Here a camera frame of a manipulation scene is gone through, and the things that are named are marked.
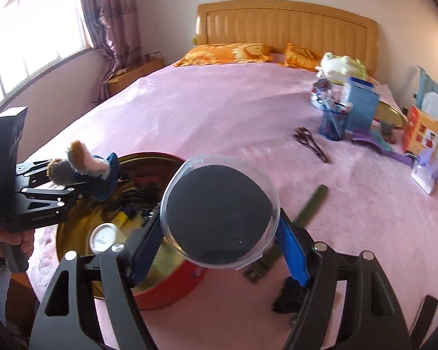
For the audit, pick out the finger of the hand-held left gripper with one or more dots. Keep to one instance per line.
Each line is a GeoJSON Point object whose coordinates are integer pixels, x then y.
{"type": "Point", "coordinates": [33, 169]}
{"type": "Point", "coordinates": [51, 204]}

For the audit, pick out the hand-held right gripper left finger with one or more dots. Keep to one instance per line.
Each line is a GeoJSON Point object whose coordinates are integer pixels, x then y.
{"type": "Point", "coordinates": [146, 248]}

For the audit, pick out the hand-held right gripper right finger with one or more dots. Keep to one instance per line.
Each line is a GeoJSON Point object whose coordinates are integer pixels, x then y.
{"type": "Point", "coordinates": [294, 251]}

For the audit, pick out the yellow and blue packet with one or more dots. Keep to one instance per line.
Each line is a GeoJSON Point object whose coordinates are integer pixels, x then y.
{"type": "Point", "coordinates": [126, 220]}

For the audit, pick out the red printed tin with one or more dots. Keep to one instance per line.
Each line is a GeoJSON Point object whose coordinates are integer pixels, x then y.
{"type": "Point", "coordinates": [168, 291]}

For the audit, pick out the blue plush toy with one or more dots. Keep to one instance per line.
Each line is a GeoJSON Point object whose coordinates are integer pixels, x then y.
{"type": "Point", "coordinates": [87, 164]}

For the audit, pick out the clear round container black pad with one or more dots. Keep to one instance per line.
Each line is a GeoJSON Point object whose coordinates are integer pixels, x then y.
{"type": "Point", "coordinates": [215, 207]}

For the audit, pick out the person's left hand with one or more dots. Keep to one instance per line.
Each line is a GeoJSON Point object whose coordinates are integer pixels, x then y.
{"type": "Point", "coordinates": [22, 240]}

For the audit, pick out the black hair claw clip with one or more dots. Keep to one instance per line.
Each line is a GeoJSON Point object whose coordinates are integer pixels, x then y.
{"type": "Point", "coordinates": [288, 295]}

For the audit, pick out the brown hair clip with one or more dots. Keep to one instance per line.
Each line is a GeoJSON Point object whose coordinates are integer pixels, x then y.
{"type": "Point", "coordinates": [310, 142]}

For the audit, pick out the purple comb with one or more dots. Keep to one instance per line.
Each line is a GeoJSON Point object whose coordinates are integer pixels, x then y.
{"type": "Point", "coordinates": [365, 140]}

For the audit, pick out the blue mesh pen holder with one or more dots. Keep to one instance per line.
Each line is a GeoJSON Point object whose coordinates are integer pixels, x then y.
{"type": "Point", "coordinates": [334, 124]}

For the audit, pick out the wooden nightstand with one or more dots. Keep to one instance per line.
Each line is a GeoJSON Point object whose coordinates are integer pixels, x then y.
{"type": "Point", "coordinates": [131, 76]}

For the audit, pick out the teal comb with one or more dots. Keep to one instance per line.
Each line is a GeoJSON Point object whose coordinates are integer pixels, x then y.
{"type": "Point", "coordinates": [381, 144]}

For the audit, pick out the window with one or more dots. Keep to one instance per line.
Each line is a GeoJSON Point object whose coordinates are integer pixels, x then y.
{"type": "Point", "coordinates": [40, 25]}

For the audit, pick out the tissue pack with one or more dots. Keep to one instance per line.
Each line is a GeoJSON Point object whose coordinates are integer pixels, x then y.
{"type": "Point", "coordinates": [425, 178]}

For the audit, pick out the small dark ornate box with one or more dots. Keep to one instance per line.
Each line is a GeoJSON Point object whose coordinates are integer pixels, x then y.
{"type": "Point", "coordinates": [387, 131]}

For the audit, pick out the blue box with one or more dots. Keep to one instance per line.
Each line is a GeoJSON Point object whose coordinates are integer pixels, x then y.
{"type": "Point", "coordinates": [363, 105]}

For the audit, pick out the bundle of pens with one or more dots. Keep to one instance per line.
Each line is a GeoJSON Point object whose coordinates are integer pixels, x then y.
{"type": "Point", "coordinates": [325, 91]}

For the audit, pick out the gold round tin lid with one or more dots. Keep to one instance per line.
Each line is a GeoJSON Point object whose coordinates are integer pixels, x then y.
{"type": "Point", "coordinates": [387, 113]}

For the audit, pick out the purple patterned curtain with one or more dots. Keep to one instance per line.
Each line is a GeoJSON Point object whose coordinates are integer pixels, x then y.
{"type": "Point", "coordinates": [109, 14]}

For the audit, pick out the yellow card box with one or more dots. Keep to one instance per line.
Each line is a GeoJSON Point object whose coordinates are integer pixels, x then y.
{"type": "Point", "coordinates": [423, 131]}

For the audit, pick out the green plush toy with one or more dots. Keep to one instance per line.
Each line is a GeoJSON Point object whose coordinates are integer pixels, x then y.
{"type": "Point", "coordinates": [339, 67]}

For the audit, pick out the light blue bag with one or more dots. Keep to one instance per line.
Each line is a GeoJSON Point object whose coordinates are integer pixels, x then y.
{"type": "Point", "coordinates": [429, 84]}

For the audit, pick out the tan padded headboard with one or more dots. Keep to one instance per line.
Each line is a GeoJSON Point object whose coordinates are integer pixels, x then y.
{"type": "Point", "coordinates": [277, 25]}

